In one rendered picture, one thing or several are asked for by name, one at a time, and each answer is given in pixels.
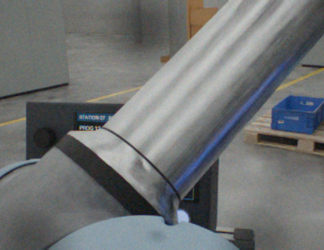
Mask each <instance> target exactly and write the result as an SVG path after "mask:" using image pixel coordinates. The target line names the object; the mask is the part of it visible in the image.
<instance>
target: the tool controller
mask: <svg viewBox="0 0 324 250"><path fill-rule="evenodd" d="M124 104H126V103H107V102H84V101H60V100H29V101H28V102H27V103H26V161H28V160H31V159H41V158H42V157H43V156H44V155H45V154H46V153H47V152H48V151H49V150H50V149H51V148H52V147H54V146H55V145H56V144H57V142H59V141H60V140H61V139H62V138H63V137H64V135H66V134H68V132H70V131H96V130H98V129H100V128H101V127H103V126H104V124H106V122H107V121H109V120H110V119H111V118H112V117H113V115H114V114H116V112H118V111H119V109H121V107H123V106H124ZM218 172H219V157H218V158H217V159H216V161H215V162H214V163H213V165H212V166H211V167H210V168H209V169H208V170H207V171H206V173H204V174H203V176H202V177H201V178H200V180H199V181H197V183H196V184H195V185H194V186H193V188H192V189H191V190H190V191H189V192H188V194H186V196H185V197H184V198H183V199H182V201H181V202H180V203H179V207H178V208H184V209H186V210H187V211H188V212H189V213H190V215H191V223H192V224H195V225H199V226H200V227H202V228H205V229H208V230H209V231H212V232H214V233H215V232H216V227H217V189H218Z"/></svg>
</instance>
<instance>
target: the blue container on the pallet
mask: <svg viewBox="0 0 324 250"><path fill-rule="evenodd" d="M301 101H302V104H301ZM306 102H308V103H313V106H312V105H306ZM271 108H272V109H271V110H272V111H271V123H270V128H271V129H277V130H281V131H288V132H299V133H303V134H313V132H314V131H315V130H316V129H317V127H318V126H319V125H320V124H321V122H323V121H324V98H322V97H306V96H294V95H288V96H286V97H285V98H283V99H281V100H280V101H279V102H278V103H277V104H275V105H274V106H273V107H271Z"/></svg>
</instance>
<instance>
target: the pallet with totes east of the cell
mask: <svg viewBox="0 0 324 250"><path fill-rule="evenodd" d="M271 111H272V110H270V111H268V112H266V114H263V115H262V116H261V118H259V119H257V120H256V122H252V123H251V126H248V127H246V128H245V129H244V142H246V143H248V144H257V145H261V146H269V147H277V148H279V149H285V150H290V151H297V152H300V153H309V154H317V155H319V156H324V151H323V150H318V149H316V144H317V142H318V143H321V144H324V121H323V122H321V124H320V125H319V126H318V127H317V129H316V130H315V131H314V132H313V134H303V133H299V132H288V131H281V130H277V129H271V128H270V123H271ZM261 134H264V135H274V136H278V137H281V138H291V139H298V146H291V145H288V144H279V143H276V142H269V141H262V140H261Z"/></svg>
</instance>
